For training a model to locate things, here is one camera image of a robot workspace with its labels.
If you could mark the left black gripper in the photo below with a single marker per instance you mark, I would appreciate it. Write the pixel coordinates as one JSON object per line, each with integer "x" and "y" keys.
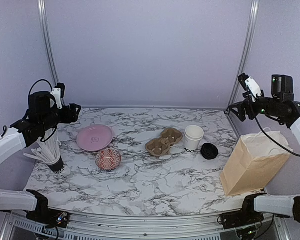
{"x": 73, "y": 116}

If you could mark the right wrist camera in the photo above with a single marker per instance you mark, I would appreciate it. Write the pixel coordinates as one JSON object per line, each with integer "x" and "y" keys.
{"x": 250, "y": 86}

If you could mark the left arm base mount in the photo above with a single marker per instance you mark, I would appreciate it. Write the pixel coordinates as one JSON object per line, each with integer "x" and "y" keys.
{"x": 50, "y": 217}

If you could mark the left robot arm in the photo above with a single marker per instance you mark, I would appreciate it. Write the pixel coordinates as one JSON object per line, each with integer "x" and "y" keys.
{"x": 39, "y": 125}

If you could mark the red patterned bowl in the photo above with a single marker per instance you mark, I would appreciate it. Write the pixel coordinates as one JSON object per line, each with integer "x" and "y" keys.
{"x": 108, "y": 159}

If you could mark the left aluminium frame post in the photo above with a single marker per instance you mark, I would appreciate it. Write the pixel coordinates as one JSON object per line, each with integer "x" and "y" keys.
{"x": 46, "y": 39}

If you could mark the aluminium frame post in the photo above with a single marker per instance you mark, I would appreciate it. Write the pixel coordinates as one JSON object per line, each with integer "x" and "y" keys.
{"x": 251, "y": 27}
{"x": 46, "y": 39}

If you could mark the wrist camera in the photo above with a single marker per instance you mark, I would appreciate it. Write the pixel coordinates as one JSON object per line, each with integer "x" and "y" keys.
{"x": 58, "y": 93}
{"x": 250, "y": 86}

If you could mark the brown cardboard cup carrier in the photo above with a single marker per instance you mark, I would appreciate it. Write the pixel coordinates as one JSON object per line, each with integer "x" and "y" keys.
{"x": 161, "y": 146}

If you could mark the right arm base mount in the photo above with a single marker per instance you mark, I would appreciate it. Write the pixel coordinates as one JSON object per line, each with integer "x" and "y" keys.
{"x": 238, "y": 219}

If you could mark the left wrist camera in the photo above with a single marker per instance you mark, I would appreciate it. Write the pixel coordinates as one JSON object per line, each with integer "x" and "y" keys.
{"x": 58, "y": 93}

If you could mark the right aluminium frame post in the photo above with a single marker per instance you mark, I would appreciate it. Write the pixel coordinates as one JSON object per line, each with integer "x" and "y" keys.
{"x": 251, "y": 27}

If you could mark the black cup lid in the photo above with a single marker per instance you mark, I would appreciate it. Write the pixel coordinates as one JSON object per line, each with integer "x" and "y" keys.
{"x": 209, "y": 151}

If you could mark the black cup with straws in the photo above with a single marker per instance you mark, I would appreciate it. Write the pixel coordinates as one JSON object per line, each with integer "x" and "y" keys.
{"x": 48, "y": 151}

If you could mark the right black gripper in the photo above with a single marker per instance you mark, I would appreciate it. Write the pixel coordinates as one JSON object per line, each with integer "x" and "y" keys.
{"x": 241, "y": 106}

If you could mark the pink plate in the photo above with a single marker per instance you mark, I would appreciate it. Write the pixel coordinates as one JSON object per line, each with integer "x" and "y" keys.
{"x": 94, "y": 138}

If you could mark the white paper cup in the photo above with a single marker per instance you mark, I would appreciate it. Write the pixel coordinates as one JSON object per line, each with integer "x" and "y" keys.
{"x": 193, "y": 135}

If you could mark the brown paper bag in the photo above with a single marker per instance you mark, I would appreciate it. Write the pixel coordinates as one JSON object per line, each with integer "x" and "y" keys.
{"x": 254, "y": 162}

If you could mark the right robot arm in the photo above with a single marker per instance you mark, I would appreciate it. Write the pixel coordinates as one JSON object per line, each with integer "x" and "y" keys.
{"x": 282, "y": 108}

